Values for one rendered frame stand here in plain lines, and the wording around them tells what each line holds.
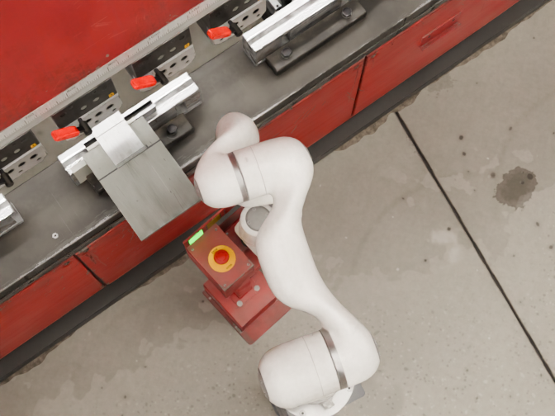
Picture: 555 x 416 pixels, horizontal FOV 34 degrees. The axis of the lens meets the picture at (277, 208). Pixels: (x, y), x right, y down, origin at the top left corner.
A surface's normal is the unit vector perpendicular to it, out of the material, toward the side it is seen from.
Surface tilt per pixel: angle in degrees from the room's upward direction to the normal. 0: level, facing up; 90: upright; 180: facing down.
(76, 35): 90
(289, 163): 11
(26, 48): 90
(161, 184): 0
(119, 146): 0
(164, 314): 0
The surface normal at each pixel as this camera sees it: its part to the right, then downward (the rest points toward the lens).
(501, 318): 0.01, -0.25
